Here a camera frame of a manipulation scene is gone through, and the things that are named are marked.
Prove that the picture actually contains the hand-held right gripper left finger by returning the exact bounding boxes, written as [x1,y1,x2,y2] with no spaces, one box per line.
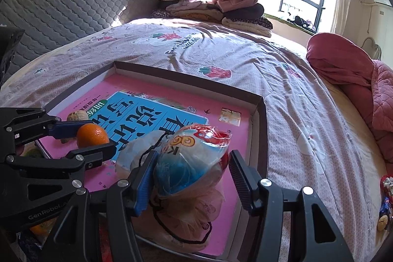
[47,152,158,262]

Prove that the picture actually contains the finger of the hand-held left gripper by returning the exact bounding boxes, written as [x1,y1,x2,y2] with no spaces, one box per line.
[0,108,93,146]
[0,142,118,181]

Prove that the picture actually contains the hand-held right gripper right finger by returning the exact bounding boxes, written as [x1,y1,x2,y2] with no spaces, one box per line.
[229,150,353,262]

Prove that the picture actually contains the walnut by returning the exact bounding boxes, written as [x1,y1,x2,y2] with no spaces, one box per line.
[67,109,90,122]

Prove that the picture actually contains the blue jelly cup red lid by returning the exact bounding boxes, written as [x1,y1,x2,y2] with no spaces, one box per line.
[154,124,232,199]

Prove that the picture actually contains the cream mesh bag black cord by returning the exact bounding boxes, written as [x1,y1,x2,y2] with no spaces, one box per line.
[115,131,231,253]

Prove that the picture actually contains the grey shallow cardboard box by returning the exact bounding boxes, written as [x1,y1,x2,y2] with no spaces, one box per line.
[34,60,269,261]

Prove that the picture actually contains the pink blue book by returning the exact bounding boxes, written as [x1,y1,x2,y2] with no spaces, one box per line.
[35,73,254,258]

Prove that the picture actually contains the grey quilted headboard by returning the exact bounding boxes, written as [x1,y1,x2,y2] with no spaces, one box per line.
[0,0,160,79]

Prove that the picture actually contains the colourful wrapped snack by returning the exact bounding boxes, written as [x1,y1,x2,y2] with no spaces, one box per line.
[380,175,393,198]

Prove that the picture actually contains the pink quilted comforter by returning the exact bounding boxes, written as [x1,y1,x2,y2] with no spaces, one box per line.
[306,33,393,163]

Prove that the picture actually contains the leopard print folded garment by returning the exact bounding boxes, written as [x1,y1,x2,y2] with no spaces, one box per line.
[221,16,274,38]

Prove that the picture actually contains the green window seat mat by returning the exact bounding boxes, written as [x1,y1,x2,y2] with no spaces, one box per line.
[264,13,310,34]

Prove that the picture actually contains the mauve yellow folded clothes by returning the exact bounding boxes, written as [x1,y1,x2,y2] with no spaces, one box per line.
[166,1,225,23]

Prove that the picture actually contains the dark clothing heap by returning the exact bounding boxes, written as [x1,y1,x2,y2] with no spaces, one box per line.
[287,15,317,34]

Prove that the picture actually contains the dark purple folded garment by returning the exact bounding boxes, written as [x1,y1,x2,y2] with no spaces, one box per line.
[223,3,265,22]

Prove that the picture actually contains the white heart-shaped frame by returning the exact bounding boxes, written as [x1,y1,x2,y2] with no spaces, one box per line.
[361,37,383,60]

